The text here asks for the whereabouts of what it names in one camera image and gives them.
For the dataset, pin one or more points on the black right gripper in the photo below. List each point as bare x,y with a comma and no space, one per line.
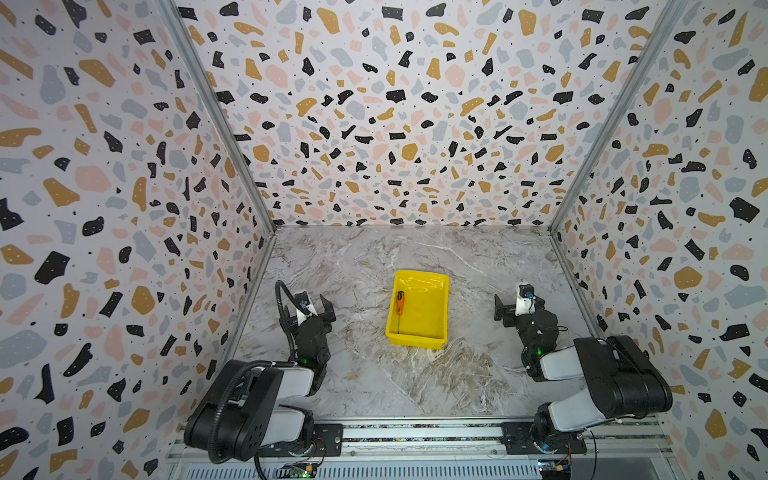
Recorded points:
501,310

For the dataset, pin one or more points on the yellow plastic bin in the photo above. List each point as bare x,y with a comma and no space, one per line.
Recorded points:
424,322

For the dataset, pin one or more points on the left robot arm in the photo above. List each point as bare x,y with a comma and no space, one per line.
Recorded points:
244,412

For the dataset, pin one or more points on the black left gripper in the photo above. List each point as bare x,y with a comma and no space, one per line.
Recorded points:
323,325

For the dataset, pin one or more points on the right aluminium corner post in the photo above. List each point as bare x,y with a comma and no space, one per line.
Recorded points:
668,18

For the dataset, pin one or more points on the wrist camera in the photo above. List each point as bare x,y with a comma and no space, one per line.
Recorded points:
306,307
524,305

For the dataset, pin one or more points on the right circuit board with wires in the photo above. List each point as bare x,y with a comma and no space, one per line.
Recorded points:
551,469

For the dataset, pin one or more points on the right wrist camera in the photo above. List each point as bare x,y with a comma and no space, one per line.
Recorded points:
524,305

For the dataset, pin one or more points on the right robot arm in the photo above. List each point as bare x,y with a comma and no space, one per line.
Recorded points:
620,381

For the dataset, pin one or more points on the orange black screwdriver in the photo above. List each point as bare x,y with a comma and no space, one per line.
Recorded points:
400,300

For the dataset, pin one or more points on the left aluminium corner post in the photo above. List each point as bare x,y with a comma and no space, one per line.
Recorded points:
169,12

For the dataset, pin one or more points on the aluminium corner post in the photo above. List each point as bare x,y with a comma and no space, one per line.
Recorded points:
169,12
668,18

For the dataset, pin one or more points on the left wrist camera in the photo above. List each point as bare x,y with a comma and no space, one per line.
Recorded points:
306,307

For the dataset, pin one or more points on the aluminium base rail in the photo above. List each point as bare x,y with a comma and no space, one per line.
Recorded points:
447,448

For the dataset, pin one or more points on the green circuit board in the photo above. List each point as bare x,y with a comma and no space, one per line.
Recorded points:
297,471

